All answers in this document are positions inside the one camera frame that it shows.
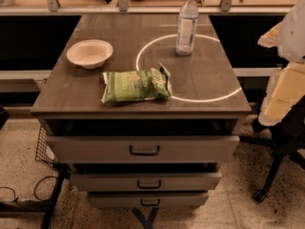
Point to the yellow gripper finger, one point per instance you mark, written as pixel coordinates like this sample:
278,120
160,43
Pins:
285,88
270,38

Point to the clear plastic water bottle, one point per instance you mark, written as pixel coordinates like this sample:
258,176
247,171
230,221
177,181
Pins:
187,21

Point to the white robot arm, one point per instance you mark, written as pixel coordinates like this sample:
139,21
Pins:
291,37

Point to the white paper bowl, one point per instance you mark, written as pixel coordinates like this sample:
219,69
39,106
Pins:
90,54

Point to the black office chair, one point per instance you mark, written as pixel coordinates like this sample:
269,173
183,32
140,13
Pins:
288,136

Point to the middle grey drawer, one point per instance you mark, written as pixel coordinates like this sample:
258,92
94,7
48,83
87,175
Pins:
146,182

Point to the grey drawer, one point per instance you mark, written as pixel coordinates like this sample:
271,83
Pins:
146,182
148,199
142,149

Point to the green chip bag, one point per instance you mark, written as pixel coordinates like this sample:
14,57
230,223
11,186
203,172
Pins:
136,86

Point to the grey drawer cabinet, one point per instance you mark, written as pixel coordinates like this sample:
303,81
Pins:
150,127

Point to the top grey drawer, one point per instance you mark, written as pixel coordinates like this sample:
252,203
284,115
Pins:
142,149

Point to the bottom grey drawer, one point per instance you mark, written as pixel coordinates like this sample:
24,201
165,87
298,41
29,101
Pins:
148,199

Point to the black metal stand leg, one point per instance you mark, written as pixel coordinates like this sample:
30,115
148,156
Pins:
41,206

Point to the wire mesh basket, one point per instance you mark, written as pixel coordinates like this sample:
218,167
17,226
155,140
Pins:
43,152

